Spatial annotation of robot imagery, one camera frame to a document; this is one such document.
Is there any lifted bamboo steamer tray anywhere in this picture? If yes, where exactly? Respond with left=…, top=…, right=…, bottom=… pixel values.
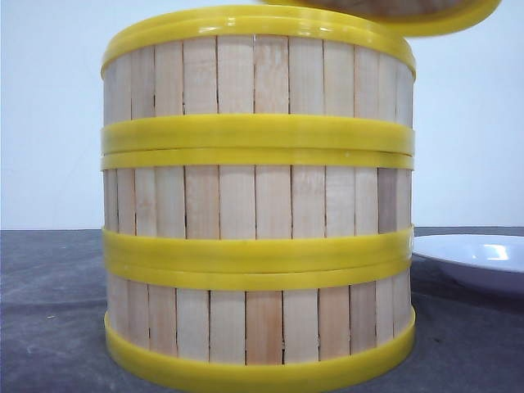
left=103, top=165, right=412, bottom=281

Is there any bamboo steamer tray one bun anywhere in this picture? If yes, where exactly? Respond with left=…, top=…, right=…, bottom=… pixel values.
left=101, top=5, right=415, bottom=169

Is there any woven bamboo steamer lid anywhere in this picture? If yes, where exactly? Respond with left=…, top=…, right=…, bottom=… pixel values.
left=270, top=0, right=500, bottom=38

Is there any front bamboo steamer tray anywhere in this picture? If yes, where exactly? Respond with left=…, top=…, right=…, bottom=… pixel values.
left=104, top=258, right=415, bottom=392

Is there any white plate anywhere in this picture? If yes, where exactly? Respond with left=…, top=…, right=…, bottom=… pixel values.
left=413, top=234, right=523, bottom=300

